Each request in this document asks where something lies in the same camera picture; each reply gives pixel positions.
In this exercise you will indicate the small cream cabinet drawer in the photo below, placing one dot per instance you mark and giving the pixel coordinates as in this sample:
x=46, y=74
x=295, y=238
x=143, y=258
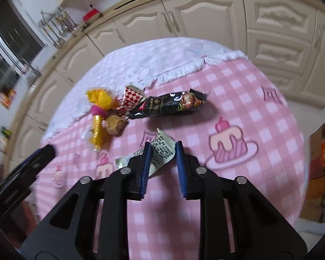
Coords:
x=287, y=81

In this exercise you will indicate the pink candy wrapper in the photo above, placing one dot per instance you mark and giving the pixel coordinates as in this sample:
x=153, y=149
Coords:
x=98, y=112

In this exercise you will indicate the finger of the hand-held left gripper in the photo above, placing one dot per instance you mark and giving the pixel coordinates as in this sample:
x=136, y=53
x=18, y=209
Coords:
x=13, y=193
x=35, y=154

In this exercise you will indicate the large cream cabinet drawer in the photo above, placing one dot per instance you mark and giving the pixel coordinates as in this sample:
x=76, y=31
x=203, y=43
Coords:
x=281, y=13

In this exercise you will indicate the red plastic box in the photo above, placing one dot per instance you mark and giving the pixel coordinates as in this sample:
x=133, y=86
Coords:
x=91, y=16

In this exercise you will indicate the cream kitchen base cabinet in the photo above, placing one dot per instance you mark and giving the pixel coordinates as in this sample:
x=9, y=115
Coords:
x=205, y=13

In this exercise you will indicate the chrome sink faucet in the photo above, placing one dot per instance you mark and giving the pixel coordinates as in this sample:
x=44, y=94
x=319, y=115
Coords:
x=33, y=70

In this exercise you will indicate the metal utensil rack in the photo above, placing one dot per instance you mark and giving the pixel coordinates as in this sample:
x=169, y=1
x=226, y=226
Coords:
x=58, y=27

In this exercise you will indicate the brown cardboard box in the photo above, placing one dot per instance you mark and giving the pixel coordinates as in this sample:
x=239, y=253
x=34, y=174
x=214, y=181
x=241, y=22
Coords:
x=314, y=195

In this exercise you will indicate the pink checked tablecloth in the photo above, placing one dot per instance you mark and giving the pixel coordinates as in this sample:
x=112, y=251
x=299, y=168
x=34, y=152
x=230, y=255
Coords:
x=233, y=108

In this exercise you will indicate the yellow candy wrapper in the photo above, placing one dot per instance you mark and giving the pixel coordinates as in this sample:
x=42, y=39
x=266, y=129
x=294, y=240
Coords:
x=103, y=97

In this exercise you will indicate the medium cream cabinet drawer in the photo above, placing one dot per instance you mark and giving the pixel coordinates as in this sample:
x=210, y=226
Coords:
x=279, y=51

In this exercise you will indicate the kitchen window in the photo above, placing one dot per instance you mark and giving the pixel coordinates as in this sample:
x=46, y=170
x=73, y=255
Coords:
x=10, y=46

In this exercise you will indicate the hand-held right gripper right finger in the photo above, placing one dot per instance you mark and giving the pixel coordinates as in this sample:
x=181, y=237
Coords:
x=181, y=168

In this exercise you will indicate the red checkered wrapper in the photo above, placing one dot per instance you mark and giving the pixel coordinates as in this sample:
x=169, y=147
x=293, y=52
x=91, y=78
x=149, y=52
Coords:
x=132, y=98

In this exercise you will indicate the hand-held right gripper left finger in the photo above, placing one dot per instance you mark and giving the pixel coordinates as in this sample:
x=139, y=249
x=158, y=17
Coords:
x=145, y=168

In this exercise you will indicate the black snack packet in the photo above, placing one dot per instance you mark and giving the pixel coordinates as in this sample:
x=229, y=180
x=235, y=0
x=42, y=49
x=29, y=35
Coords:
x=162, y=104

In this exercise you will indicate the white and green wrapper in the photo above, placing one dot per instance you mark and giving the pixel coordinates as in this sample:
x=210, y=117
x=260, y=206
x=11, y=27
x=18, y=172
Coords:
x=162, y=151

